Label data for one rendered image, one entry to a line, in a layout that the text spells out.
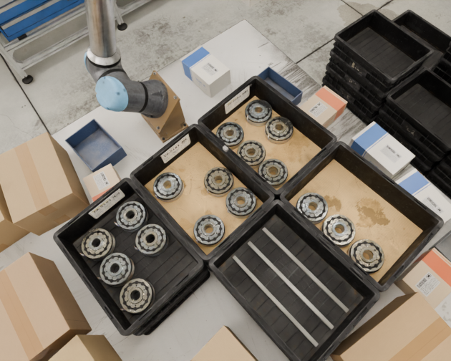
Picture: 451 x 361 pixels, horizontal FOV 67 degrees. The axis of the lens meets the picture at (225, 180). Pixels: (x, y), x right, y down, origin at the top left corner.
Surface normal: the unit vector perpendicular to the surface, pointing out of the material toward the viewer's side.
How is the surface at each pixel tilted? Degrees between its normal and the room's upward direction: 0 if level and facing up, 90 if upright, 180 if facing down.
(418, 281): 0
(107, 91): 46
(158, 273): 0
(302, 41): 0
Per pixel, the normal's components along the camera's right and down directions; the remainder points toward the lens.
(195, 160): -0.07, -0.41
